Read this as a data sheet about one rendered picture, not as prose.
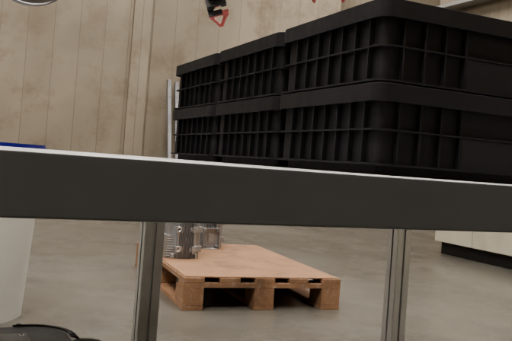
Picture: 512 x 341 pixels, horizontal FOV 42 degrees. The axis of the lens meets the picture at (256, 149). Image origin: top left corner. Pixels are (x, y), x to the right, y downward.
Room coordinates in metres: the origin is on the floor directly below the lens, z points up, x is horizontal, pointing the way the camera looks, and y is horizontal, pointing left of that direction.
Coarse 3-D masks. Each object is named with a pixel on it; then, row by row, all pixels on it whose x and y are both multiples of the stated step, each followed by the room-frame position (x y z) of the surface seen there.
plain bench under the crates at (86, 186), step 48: (0, 192) 0.39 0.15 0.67; (48, 192) 0.40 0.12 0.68; (96, 192) 0.42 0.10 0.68; (144, 192) 0.43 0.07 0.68; (192, 192) 0.44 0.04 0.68; (240, 192) 0.46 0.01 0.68; (288, 192) 0.47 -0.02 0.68; (336, 192) 0.49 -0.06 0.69; (384, 192) 0.51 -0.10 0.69; (432, 192) 0.53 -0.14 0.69; (480, 192) 0.55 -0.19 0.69; (144, 240) 1.97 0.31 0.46; (144, 288) 1.97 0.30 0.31; (144, 336) 1.98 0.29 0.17; (384, 336) 2.41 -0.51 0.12
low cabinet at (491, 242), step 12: (444, 240) 6.14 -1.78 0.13; (456, 240) 5.99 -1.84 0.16; (468, 240) 5.86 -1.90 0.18; (480, 240) 5.72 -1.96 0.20; (492, 240) 5.59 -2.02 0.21; (504, 240) 5.47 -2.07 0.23; (444, 252) 6.23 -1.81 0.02; (456, 252) 6.07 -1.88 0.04; (468, 252) 5.94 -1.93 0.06; (480, 252) 5.80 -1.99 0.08; (492, 252) 5.61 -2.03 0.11; (504, 252) 5.46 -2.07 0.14; (492, 264) 5.66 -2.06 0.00; (504, 264) 5.54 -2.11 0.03
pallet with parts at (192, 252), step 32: (192, 224) 3.68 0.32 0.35; (192, 256) 3.70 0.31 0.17; (224, 256) 3.89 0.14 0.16; (256, 256) 3.99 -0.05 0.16; (160, 288) 3.55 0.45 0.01; (192, 288) 3.13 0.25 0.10; (224, 288) 3.68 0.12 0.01; (256, 288) 3.24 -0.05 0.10; (288, 288) 3.75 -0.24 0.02; (320, 288) 3.38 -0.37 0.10
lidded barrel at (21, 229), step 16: (0, 144) 2.57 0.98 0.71; (16, 144) 2.61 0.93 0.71; (0, 224) 2.60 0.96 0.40; (16, 224) 2.66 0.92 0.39; (32, 224) 2.79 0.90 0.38; (0, 240) 2.61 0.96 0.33; (16, 240) 2.68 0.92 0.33; (0, 256) 2.62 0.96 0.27; (16, 256) 2.69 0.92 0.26; (0, 272) 2.63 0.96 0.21; (16, 272) 2.71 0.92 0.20; (0, 288) 2.64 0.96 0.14; (16, 288) 2.72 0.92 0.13; (0, 304) 2.65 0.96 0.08; (16, 304) 2.74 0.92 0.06; (0, 320) 2.66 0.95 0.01
